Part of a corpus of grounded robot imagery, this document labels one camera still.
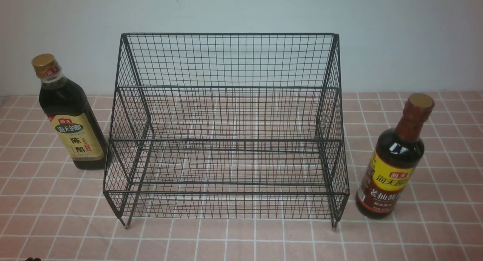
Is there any soy sauce bottle red neck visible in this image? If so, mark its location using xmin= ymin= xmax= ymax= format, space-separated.
xmin=355 ymin=93 xmax=435 ymax=219

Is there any vinegar bottle with gold cap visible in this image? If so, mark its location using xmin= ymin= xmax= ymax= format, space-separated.
xmin=31 ymin=54 xmax=109 ymax=170

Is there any pink checkered tablecloth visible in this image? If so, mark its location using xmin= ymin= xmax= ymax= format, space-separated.
xmin=0 ymin=91 xmax=482 ymax=261

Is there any black wire mesh rack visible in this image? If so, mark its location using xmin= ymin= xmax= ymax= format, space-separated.
xmin=102 ymin=33 xmax=350 ymax=228

